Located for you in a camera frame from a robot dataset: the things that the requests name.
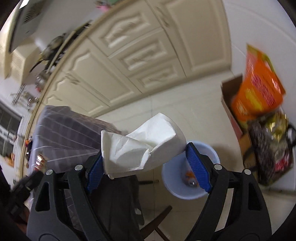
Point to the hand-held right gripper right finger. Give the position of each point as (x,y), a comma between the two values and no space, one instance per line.
(198,169)

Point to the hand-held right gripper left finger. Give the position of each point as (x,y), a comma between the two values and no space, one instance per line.
(94,176)

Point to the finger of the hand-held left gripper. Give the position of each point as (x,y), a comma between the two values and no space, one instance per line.
(30,183)

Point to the light blue trash bin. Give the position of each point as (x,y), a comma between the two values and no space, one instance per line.
(175,187)

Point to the white tissue paper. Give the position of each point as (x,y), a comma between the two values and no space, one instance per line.
(138,148)

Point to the small yellow red wrapper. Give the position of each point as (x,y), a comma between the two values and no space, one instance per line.
(41,162)

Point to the dark cloth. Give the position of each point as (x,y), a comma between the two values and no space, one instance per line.
(120,204)

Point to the grey checked tablecloth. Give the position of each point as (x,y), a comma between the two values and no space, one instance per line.
(64,139)

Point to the dark wooden chair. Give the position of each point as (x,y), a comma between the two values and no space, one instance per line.
(159,217)

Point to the kitchen window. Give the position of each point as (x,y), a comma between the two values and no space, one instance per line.
(9,115)

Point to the dark patterned bag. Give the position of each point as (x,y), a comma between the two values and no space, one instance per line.
(268,150)

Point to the cardboard box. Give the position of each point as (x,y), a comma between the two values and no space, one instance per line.
(227,97)

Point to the large orange printed bag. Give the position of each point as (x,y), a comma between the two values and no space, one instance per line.
(256,92)

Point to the cream lattice door cabinet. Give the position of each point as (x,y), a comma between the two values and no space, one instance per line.
(17,62)

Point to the cream lower cabinets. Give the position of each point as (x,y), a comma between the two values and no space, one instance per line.
(161,46)

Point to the steel wok with lid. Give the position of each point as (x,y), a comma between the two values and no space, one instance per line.
(53,45)

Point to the range hood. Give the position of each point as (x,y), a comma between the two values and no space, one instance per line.
(34,23)

